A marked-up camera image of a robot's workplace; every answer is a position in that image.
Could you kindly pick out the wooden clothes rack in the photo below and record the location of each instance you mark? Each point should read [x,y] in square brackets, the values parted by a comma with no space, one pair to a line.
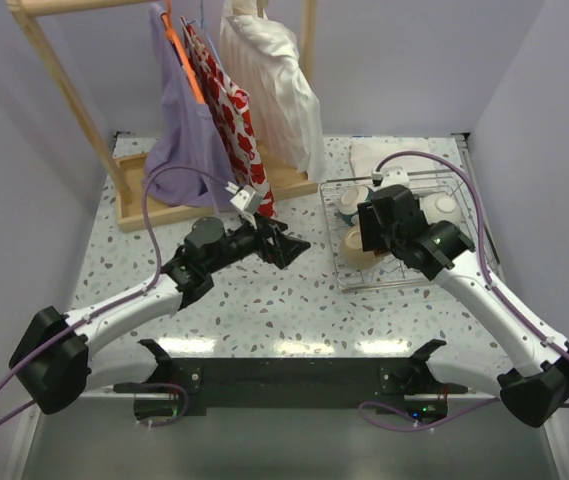
[136,208]

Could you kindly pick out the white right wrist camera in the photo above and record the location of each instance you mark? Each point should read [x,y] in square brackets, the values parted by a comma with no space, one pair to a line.
[389,176]

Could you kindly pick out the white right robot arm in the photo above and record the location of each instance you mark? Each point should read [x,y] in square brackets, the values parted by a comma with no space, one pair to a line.
[537,384]

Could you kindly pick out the orange clothes hanger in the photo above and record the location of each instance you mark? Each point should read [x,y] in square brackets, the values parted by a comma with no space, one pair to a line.
[183,59]

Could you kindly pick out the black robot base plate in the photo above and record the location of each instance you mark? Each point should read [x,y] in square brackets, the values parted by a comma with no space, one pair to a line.
[194,386]

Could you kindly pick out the blue clothes hanger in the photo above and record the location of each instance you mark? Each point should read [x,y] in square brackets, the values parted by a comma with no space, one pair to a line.
[201,23]

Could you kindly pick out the blue white dotted bowl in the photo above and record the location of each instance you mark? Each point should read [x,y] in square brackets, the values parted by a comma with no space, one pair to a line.
[349,201]

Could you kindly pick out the white ceramic bowl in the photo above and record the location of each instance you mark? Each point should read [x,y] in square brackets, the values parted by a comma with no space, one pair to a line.
[441,207]

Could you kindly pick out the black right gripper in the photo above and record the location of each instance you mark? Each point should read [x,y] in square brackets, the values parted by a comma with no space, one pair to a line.
[371,238]

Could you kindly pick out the white pleated garment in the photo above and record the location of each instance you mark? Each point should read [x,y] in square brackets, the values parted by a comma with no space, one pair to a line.
[261,57]

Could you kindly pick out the metal wire dish rack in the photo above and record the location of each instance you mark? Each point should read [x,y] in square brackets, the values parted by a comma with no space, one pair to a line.
[389,272]

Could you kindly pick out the purple hanging garment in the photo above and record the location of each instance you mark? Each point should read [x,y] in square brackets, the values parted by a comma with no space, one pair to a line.
[188,165]

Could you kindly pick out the beige ceramic bowl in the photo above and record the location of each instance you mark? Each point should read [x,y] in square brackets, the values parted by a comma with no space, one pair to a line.
[353,254]

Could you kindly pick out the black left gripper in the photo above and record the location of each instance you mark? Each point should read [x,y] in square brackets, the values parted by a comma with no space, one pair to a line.
[269,240]

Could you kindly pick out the folded white cloth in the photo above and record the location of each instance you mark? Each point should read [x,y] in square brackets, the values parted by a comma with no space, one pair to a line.
[367,153]

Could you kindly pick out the red white floral garment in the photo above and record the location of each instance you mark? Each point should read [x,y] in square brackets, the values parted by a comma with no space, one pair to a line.
[230,110]

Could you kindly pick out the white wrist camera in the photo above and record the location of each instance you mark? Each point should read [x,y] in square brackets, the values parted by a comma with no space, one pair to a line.
[389,176]
[245,200]

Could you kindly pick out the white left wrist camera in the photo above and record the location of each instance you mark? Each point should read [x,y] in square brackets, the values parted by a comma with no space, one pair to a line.
[245,200]

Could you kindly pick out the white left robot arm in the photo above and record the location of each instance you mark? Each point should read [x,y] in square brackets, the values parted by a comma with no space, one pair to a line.
[52,359]

